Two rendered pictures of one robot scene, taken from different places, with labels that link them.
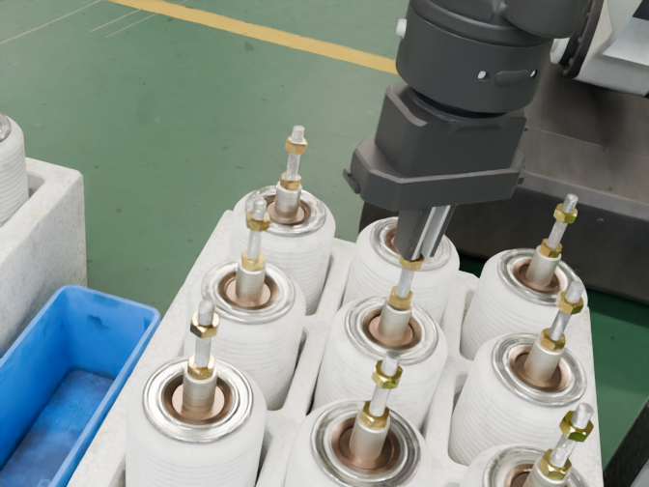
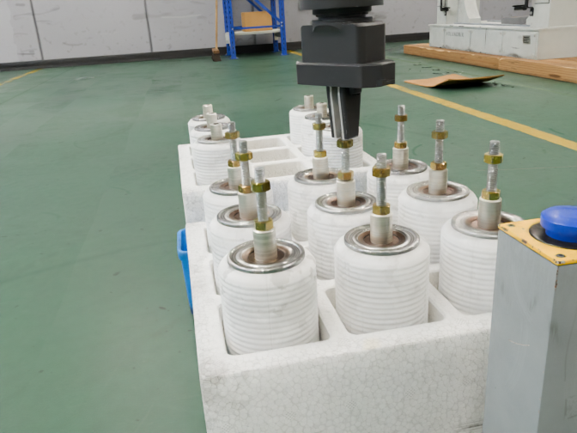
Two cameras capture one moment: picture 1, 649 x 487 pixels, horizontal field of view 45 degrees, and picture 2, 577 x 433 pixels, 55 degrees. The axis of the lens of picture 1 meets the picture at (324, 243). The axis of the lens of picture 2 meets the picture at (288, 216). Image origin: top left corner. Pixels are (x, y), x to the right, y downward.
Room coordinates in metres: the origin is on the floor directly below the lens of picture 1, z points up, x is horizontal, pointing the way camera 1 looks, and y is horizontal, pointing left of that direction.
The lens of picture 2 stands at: (0.22, -0.65, 0.48)
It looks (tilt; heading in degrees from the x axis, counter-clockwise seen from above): 21 degrees down; 74
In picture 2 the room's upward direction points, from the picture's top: 4 degrees counter-clockwise
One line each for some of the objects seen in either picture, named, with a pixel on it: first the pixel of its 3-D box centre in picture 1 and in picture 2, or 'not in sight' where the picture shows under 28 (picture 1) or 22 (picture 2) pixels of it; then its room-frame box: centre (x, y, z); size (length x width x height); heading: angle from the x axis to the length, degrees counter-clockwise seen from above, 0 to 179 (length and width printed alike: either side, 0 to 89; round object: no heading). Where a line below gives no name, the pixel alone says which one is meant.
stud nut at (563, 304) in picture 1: (570, 301); (381, 171); (0.45, -0.18, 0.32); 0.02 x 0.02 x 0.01; 29
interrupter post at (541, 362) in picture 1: (543, 358); (381, 228); (0.45, -0.18, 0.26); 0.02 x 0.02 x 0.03
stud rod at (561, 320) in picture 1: (560, 322); (381, 191); (0.45, -0.18, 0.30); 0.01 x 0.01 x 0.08
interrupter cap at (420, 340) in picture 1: (391, 329); (346, 203); (0.46, -0.07, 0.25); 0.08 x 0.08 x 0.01
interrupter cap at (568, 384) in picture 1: (538, 369); (381, 240); (0.45, -0.18, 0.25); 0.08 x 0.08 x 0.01
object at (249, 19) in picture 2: not in sight; (256, 21); (1.81, 5.67, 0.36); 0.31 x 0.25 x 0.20; 173
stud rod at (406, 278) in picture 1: (406, 279); (345, 160); (0.46, -0.07, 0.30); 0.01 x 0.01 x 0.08
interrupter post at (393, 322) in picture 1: (394, 318); (346, 192); (0.46, -0.07, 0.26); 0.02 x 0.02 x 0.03
